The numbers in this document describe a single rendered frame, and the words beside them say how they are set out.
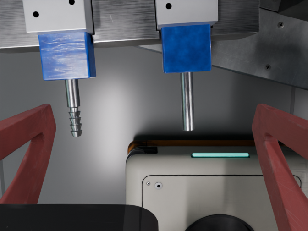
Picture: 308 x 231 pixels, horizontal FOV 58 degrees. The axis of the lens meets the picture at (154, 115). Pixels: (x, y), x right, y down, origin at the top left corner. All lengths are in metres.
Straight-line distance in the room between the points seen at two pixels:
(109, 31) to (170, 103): 0.88
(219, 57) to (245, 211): 0.73
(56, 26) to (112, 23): 0.05
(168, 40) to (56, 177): 1.07
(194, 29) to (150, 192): 0.72
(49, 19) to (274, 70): 0.24
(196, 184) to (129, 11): 0.72
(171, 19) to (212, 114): 0.93
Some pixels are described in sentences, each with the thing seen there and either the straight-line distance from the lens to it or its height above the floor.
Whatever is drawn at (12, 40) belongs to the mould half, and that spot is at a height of 0.85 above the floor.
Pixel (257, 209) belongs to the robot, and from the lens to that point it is 1.00.
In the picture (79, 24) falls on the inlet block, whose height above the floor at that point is 0.88.
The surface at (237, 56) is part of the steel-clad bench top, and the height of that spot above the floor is 0.80.
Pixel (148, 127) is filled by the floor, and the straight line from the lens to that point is 1.14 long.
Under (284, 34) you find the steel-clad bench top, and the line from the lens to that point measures 0.35.
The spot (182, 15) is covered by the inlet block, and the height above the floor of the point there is 0.88.
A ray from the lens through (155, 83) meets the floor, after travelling 1.12.
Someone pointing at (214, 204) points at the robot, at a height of 0.28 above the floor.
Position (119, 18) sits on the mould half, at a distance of 0.27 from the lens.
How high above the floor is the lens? 1.12
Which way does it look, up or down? 81 degrees down
